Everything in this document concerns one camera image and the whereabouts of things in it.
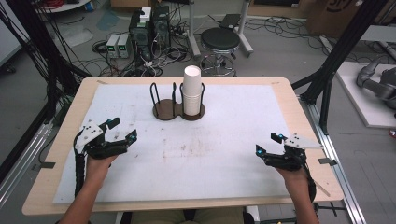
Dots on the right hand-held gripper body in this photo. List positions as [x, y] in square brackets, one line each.
[289, 158]

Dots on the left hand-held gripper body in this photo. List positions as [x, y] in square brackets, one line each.
[93, 146]

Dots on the white paper cup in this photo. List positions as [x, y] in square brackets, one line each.
[191, 77]
[191, 104]

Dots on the person's right hand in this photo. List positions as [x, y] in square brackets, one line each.
[295, 177]

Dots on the person's left hand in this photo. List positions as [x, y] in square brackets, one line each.
[98, 169]

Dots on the grey tape piece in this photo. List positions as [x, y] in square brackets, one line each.
[327, 161]
[43, 165]

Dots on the white table mat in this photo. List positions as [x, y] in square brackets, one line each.
[186, 161]

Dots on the grey power supply unit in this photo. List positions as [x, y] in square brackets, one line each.
[112, 46]
[124, 46]

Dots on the white platform board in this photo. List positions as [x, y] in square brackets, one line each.
[364, 105]

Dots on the black computer tower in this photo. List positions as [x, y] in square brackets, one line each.
[140, 34]
[161, 26]

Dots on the white metal stand leg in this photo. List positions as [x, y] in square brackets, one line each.
[193, 31]
[244, 31]

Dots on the small white box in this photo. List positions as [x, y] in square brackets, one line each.
[145, 14]

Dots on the black round stool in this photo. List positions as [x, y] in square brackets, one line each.
[219, 39]

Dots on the brown cardboard box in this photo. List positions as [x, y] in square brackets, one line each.
[330, 17]

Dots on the aluminium rail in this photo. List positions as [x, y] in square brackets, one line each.
[25, 161]
[336, 174]

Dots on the black metal frame stand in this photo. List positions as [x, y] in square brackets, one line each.
[40, 46]
[339, 53]

